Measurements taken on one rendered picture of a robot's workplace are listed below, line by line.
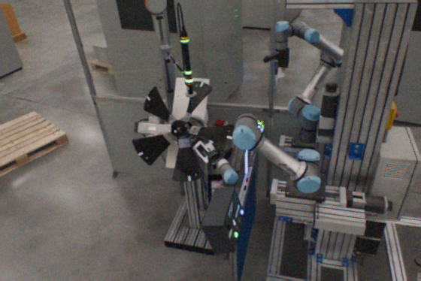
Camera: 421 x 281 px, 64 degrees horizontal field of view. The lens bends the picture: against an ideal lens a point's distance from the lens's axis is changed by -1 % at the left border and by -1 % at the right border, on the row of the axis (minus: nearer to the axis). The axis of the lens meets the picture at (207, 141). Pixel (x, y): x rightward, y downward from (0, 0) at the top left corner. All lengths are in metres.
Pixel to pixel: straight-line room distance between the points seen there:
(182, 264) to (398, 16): 2.31
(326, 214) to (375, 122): 0.57
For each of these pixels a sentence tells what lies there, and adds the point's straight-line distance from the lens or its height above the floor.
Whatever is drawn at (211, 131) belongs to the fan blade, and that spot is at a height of 1.18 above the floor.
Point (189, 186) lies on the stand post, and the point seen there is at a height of 0.58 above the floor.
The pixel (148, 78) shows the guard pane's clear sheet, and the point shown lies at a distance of 3.11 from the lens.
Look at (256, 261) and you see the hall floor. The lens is 2.98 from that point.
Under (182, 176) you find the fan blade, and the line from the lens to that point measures 2.27.
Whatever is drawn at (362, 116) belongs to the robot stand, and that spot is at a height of 1.44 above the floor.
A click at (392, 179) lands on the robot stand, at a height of 1.09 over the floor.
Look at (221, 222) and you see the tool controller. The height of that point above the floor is 1.25.
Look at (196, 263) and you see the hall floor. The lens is 2.99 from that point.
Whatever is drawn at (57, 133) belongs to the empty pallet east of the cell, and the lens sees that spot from 4.84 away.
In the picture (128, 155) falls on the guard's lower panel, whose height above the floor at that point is 0.30.
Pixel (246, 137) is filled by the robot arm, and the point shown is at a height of 1.48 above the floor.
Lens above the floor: 2.42
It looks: 35 degrees down
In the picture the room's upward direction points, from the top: 5 degrees counter-clockwise
